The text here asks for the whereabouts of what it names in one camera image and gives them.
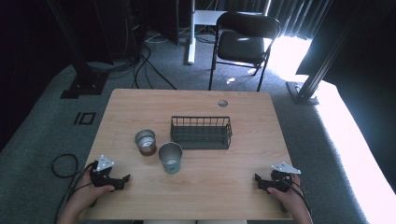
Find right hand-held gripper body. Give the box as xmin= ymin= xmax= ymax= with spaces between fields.
xmin=262 ymin=161 xmax=302 ymax=192

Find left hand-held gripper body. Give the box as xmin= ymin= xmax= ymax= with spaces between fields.
xmin=90 ymin=154 xmax=124 ymax=189

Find short brown metal cup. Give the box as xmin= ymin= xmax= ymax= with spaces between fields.
xmin=134 ymin=129 xmax=158 ymax=157

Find tall teal metal cup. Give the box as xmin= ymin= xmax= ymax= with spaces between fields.
xmin=158 ymin=142 xmax=184 ymax=175

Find black wire basket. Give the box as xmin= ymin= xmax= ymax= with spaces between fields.
xmin=170 ymin=116 xmax=233 ymax=150

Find person's right hand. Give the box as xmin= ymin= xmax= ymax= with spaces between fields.
xmin=266 ymin=175 xmax=307 ymax=214

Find person's left hand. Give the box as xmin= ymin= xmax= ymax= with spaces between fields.
xmin=66 ymin=164 xmax=116 ymax=216

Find black metal stand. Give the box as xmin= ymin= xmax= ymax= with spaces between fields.
xmin=285 ymin=0 xmax=365 ymax=106
xmin=46 ymin=0 xmax=110 ymax=100

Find black folding chair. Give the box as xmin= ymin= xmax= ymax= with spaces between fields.
xmin=208 ymin=11 xmax=282 ymax=92

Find dark curtain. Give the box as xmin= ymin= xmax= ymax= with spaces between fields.
xmin=218 ymin=0 xmax=334 ymax=40

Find right hand-held gripper cable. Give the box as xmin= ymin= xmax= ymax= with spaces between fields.
xmin=281 ymin=178 xmax=313 ymax=218

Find hand-held gripper cable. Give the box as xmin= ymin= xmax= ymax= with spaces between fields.
xmin=281 ymin=178 xmax=313 ymax=218
xmin=54 ymin=162 xmax=96 ymax=224

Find left hand-held gripper cable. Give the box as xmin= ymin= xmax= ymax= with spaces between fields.
xmin=54 ymin=162 xmax=96 ymax=224

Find black looped floor cable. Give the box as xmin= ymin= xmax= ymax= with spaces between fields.
xmin=50 ymin=153 xmax=79 ymax=179

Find black floor cables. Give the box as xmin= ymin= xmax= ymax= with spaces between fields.
xmin=87 ymin=31 xmax=178 ymax=91

